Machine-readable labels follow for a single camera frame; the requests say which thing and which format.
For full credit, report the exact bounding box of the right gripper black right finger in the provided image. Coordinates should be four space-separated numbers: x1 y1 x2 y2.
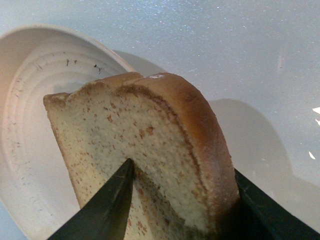
235 170 320 240

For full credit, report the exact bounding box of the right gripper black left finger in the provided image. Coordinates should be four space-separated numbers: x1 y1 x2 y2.
49 158 135 240

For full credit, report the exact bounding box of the slice of bread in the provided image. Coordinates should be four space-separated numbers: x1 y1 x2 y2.
43 72 240 240

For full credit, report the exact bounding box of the round beige plate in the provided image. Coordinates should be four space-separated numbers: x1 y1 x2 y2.
0 24 133 240

